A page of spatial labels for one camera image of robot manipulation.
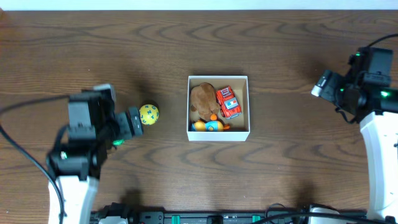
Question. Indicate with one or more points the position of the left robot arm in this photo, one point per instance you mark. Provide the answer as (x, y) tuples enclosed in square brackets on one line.
[(80, 150)]

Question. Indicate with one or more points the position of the red toy truck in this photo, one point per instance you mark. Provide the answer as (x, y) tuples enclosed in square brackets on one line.
[(229, 105)]

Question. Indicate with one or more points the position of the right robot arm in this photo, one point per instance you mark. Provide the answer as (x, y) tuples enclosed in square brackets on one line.
[(380, 138)]

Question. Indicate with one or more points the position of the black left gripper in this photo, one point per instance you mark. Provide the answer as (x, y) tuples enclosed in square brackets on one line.
[(134, 121)]

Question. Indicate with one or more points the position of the yellow letter ball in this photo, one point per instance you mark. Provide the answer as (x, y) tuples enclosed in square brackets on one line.
[(149, 114)]

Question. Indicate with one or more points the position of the yellow duck toy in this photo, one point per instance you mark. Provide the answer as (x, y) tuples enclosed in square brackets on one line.
[(211, 126)]

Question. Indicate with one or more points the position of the green spinning top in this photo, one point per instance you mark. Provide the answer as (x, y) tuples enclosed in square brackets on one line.
[(118, 142)]

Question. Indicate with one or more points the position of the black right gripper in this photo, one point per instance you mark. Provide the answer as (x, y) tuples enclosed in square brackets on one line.
[(325, 86)]

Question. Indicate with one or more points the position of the brown plush toy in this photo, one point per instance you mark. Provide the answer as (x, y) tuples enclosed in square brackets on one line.
[(203, 101)]

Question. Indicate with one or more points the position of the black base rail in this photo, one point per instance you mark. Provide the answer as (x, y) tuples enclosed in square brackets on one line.
[(121, 213)]

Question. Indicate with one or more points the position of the white cardboard box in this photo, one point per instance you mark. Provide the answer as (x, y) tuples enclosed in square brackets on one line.
[(240, 126)]

